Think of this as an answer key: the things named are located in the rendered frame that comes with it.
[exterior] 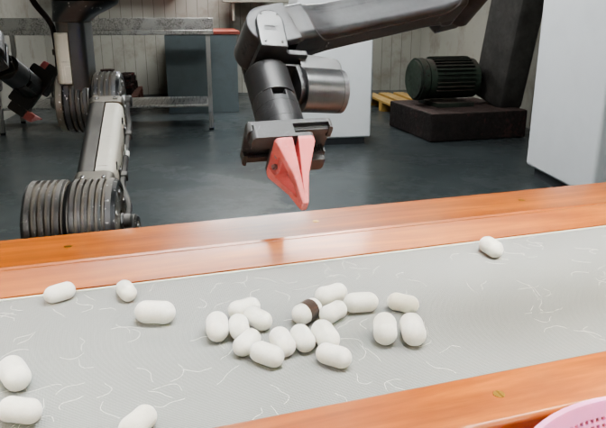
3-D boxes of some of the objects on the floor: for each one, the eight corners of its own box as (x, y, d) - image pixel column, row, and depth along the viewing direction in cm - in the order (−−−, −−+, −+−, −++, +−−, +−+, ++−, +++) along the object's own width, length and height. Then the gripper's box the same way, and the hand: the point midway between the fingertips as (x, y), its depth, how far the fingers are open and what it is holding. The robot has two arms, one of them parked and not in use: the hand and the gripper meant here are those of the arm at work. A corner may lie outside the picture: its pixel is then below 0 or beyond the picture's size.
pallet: (482, 118, 637) (482, 106, 633) (394, 120, 624) (395, 108, 620) (436, 101, 765) (436, 91, 762) (362, 103, 752) (362, 92, 748)
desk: (235, 94, 830) (234, 28, 805) (242, 112, 678) (240, 31, 654) (173, 95, 818) (169, 28, 794) (165, 113, 667) (160, 31, 642)
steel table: (19, 122, 613) (5, 17, 584) (215, 117, 641) (212, 17, 612) (-5, 136, 543) (-23, 17, 514) (216, 130, 571) (212, 17, 542)
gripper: (307, 120, 80) (340, 219, 72) (231, 123, 77) (255, 228, 69) (319, 82, 75) (355, 185, 67) (236, 85, 72) (264, 193, 64)
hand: (302, 201), depth 68 cm, fingers closed
